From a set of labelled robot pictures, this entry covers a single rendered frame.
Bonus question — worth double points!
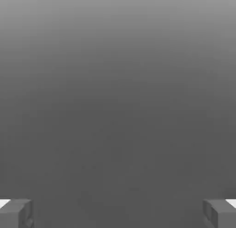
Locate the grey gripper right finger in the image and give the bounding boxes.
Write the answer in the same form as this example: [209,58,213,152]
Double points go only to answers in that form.
[202,199,236,228]

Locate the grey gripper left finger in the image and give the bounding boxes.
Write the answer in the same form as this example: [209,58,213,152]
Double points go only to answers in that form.
[0,198,35,228]

